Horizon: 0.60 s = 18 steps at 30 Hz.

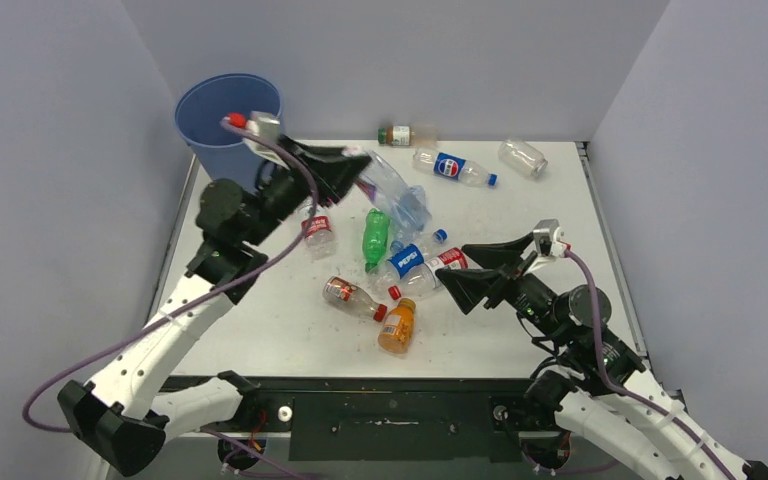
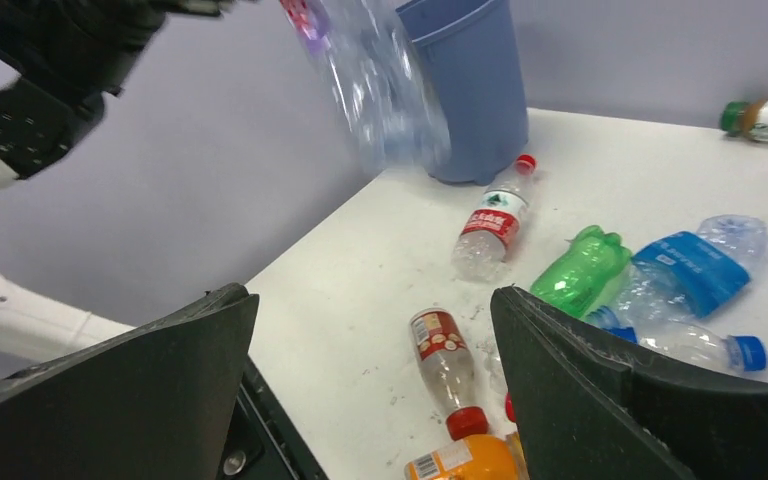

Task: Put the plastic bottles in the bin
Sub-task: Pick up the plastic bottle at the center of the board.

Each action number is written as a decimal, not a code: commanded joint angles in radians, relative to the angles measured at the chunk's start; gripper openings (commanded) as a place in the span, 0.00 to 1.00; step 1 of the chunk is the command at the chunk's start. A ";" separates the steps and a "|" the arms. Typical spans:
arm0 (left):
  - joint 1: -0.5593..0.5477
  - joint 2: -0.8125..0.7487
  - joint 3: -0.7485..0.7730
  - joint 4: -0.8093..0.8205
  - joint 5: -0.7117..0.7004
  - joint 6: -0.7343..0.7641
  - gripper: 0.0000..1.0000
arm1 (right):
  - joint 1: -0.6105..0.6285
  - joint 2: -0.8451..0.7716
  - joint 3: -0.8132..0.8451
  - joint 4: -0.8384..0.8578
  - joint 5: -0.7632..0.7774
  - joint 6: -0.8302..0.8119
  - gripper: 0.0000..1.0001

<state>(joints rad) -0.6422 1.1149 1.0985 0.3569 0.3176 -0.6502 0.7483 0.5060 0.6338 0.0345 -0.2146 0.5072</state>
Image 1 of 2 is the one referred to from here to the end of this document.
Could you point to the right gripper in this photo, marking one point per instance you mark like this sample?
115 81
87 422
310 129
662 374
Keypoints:
467 285

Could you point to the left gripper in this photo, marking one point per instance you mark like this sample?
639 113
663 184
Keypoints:
332 179

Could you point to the large crushed clear bottle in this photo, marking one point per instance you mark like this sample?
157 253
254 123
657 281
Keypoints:
381 183

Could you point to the Pepsi English label bottle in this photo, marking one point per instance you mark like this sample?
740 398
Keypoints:
394 268

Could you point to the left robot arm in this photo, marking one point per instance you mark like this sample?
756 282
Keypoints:
121 412

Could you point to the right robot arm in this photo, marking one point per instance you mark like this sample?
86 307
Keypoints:
599 388

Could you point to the blue plastic bin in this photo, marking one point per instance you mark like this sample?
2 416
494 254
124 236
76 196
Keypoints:
200 110

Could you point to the red label water bottle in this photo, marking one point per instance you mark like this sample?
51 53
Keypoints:
320 239

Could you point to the green plastic bottle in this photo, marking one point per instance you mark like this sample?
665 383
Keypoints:
375 238

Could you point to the green cap brown bottle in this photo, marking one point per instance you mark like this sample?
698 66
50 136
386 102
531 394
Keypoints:
404 135

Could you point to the blue label crushed bottle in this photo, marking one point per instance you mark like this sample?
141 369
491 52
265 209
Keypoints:
411 217

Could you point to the Pepsi logo bottle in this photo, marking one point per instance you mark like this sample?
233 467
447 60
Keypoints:
453 168

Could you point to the clear plastic jar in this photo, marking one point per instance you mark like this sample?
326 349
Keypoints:
523 157

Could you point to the red cap tea bottle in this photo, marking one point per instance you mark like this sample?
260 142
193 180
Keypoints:
353 300

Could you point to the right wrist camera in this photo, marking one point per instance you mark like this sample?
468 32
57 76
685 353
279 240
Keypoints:
548 238

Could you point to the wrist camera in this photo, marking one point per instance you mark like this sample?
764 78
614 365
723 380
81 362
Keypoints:
548 238
265 126

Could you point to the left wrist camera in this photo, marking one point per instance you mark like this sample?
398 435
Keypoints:
265 126

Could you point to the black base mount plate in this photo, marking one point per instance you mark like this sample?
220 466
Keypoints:
391 419

